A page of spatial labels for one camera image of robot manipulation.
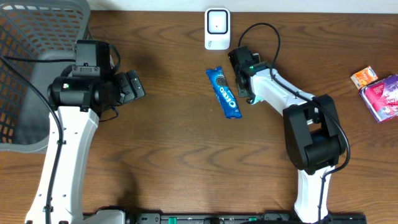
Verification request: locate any teal packet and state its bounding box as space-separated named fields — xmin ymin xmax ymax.
xmin=247 ymin=96 xmax=264 ymax=105

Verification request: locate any blue snack bar wrapper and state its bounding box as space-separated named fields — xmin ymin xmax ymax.
xmin=206 ymin=67 xmax=242 ymax=119

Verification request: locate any orange tissue pocket pack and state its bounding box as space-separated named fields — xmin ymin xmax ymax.
xmin=351 ymin=66 xmax=378 ymax=90

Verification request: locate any purple red tissue pack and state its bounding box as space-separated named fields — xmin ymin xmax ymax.
xmin=359 ymin=74 xmax=397 ymax=123

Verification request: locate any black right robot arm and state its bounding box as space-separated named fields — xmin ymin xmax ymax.
xmin=233 ymin=62 xmax=350 ymax=223

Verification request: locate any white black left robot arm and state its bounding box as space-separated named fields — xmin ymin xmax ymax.
xmin=25 ymin=66 xmax=145 ymax=223

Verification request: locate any white barcode scanner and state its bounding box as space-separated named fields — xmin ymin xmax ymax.
xmin=205 ymin=7 xmax=231 ymax=50

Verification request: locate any dark grey plastic basket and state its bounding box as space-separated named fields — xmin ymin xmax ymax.
xmin=1 ymin=0 xmax=91 ymax=153

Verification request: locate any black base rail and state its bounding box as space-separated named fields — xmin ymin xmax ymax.
xmin=83 ymin=212 xmax=368 ymax=224

